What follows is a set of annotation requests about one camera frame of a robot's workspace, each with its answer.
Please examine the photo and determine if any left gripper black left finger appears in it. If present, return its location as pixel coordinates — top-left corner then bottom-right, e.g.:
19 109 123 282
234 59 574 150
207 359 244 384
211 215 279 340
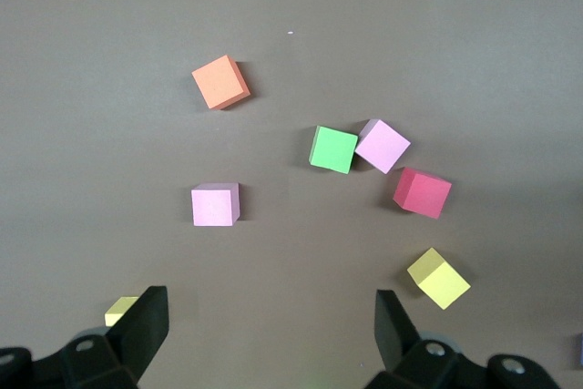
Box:
0 285 170 389

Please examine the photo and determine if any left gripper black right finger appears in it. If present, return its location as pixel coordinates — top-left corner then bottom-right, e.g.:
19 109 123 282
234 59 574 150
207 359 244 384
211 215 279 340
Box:
363 289 562 389

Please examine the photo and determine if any yellow foam cube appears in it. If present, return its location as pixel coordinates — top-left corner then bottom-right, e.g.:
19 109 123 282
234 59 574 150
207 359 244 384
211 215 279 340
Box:
104 296 140 328
406 247 472 312

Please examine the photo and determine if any red foam cube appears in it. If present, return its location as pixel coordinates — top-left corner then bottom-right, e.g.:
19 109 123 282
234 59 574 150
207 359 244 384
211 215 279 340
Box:
393 167 453 221

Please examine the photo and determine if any pink foam cube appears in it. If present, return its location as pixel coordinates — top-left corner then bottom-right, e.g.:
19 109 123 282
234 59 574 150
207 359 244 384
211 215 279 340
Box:
190 181 240 228
354 118 412 176

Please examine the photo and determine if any green foam cube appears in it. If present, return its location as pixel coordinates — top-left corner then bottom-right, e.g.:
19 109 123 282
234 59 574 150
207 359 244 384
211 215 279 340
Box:
309 125 360 176

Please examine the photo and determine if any orange foam cube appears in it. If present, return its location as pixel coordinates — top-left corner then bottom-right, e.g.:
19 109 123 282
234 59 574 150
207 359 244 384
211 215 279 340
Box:
190 54 252 111

